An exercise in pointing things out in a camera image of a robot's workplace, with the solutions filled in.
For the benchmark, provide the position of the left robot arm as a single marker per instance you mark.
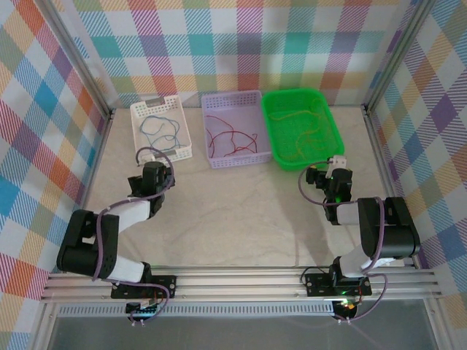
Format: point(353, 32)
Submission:
point(127, 215)

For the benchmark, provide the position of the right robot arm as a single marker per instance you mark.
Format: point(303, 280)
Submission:
point(386, 233)

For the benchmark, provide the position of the white perforated basket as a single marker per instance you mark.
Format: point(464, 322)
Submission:
point(160, 105)

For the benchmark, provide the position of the green mesh basket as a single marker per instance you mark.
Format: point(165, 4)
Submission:
point(292, 127)

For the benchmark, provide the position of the lavender perforated basket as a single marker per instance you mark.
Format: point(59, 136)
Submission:
point(233, 105)

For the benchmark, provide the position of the small circuit board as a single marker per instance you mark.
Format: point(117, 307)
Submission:
point(142, 310)
point(346, 304)

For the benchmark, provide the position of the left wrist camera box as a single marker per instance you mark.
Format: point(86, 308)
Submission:
point(151, 157)

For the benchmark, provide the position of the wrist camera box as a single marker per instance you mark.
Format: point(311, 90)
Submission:
point(151, 157)
point(337, 162)

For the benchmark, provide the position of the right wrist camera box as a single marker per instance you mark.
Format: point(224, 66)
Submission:
point(337, 162)

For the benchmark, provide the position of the aluminium side rail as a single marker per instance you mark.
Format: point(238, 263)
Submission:
point(99, 146)
point(387, 182)

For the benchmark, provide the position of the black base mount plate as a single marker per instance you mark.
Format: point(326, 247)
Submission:
point(166, 286)
point(317, 284)

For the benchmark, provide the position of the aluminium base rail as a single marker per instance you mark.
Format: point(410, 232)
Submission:
point(237, 284)

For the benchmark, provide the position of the aluminium frame post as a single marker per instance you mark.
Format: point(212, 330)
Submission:
point(399, 54)
point(77, 58)

